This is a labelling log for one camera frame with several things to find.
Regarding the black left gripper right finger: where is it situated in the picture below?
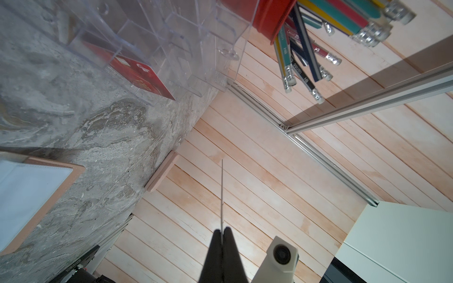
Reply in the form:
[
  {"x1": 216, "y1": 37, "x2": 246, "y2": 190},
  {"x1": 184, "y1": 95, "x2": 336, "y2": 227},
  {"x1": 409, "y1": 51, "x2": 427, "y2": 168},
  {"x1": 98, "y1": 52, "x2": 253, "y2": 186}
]
[{"x1": 222, "y1": 227, "x2": 248, "y2": 283}]

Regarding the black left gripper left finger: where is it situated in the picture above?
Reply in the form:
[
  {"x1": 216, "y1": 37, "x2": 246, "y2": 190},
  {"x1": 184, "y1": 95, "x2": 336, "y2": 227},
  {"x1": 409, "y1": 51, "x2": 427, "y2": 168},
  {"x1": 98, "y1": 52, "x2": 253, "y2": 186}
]
[{"x1": 198, "y1": 229, "x2": 223, "y2": 283}]

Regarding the pink card holder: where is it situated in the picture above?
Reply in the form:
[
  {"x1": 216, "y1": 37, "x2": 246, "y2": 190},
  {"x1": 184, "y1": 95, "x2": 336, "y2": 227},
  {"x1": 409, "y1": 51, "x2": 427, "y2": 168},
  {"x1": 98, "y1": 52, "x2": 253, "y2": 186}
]
[{"x1": 0, "y1": 151, "x2": 86, "y2": 257}]

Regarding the red credit card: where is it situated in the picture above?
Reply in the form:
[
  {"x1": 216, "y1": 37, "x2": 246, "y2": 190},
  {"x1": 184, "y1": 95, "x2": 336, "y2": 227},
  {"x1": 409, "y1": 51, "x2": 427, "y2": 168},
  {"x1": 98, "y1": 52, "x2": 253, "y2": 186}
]
[{"x1": 83, "y1": 40, "x2": 176, "y2": 101}]

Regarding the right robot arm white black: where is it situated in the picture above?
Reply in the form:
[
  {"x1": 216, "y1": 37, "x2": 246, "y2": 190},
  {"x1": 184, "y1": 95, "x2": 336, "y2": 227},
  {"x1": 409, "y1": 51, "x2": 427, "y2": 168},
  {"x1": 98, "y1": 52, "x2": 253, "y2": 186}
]
[{"x1": 321, "y1": 202, "x2": 453, "y2": 283}]

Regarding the clear acrylic organizer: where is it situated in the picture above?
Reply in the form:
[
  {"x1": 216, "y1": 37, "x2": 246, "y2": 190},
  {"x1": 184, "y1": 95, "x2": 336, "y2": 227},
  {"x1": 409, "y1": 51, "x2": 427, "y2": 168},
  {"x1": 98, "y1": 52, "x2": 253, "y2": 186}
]
[{"x1": 46, "y1": 1, "x2": 252, "y2": 103}]

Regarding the bundle of coloured pencils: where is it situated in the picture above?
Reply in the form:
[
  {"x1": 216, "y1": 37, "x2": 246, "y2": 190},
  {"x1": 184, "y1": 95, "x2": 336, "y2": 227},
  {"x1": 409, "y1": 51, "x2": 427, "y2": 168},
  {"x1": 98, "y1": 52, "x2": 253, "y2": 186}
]
[{"x1": 272, "y1": 0, "x2": 417, "y2": 105}]

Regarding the red pencil cup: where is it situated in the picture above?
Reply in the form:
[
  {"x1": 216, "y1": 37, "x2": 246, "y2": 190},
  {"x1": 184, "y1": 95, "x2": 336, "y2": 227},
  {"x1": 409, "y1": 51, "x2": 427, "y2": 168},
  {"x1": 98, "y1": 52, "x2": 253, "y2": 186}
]
[{"x1": 221, "y1": 0, "x2": 296, "y2": 42}]

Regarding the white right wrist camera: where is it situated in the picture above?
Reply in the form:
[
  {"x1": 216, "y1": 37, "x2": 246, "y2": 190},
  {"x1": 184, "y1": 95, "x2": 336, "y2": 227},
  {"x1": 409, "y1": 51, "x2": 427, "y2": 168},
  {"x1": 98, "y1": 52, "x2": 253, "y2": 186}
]
[{"x1": 252, "y1": 236, "x2": 299, "y2": 283}]

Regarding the aluminium frame rail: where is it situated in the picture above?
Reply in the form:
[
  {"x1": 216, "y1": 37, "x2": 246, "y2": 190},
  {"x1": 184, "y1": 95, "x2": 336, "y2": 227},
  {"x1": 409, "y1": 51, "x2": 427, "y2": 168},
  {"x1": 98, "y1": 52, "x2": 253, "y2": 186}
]
[{"x1": 230, "y1": 64, "x2": 453, "y2": 211}]

